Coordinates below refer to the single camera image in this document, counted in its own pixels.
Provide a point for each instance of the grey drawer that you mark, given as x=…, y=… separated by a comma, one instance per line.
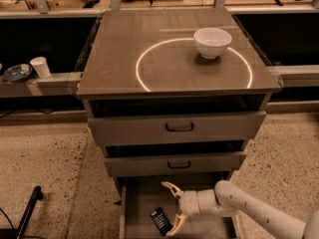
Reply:
x=147, y=130
x=144, y=194
x=174, y=164

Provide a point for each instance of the dark rxbar blueberry wrapper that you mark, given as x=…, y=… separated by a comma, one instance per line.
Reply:
x=161, y=221

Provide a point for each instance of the grey bottom drawer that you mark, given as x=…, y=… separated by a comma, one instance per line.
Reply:
x=144, y=194

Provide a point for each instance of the grey side shelf rail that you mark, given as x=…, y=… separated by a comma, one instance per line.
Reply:
x=58, y=84

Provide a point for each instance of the grey middle drawer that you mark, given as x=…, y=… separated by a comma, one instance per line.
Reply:
x=174, y=164

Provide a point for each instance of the grey drawer cabinet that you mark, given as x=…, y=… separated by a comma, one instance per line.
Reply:
x=145, y=63

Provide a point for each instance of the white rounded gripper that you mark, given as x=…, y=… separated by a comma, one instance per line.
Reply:
x=188, y=203

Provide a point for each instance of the black floor stand leg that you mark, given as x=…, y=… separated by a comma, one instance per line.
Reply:
x=18, y=233

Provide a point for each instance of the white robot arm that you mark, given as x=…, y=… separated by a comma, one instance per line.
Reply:
x=226, y=198

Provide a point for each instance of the white paper cup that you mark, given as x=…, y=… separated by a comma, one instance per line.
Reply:
x=41, y=67

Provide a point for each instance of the white ceramic bowl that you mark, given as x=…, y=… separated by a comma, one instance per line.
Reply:
x=211, y=42

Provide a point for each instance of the grey top drawer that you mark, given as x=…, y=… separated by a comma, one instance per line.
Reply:
x=147, y=130

